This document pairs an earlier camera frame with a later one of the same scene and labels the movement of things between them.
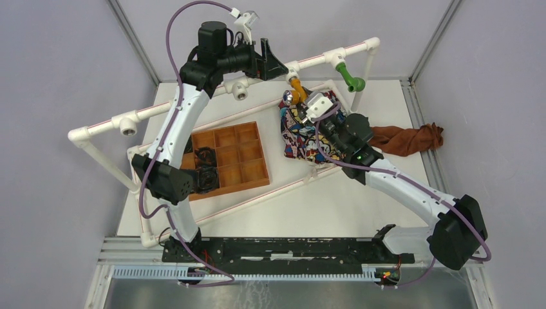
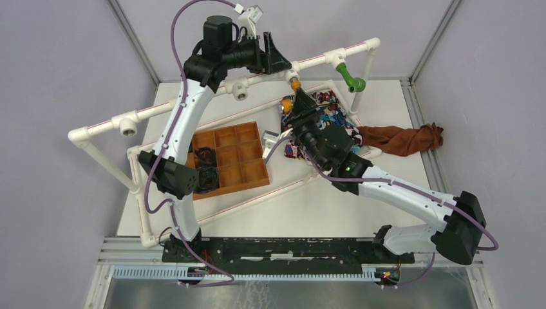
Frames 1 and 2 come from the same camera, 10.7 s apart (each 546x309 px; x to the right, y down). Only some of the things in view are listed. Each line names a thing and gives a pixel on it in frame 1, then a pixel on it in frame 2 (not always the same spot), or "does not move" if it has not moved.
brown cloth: (400, 141) does not move
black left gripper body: (242, 60) does not move
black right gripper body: (330, 127) → (310, 134)
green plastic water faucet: (355, 84) does not move
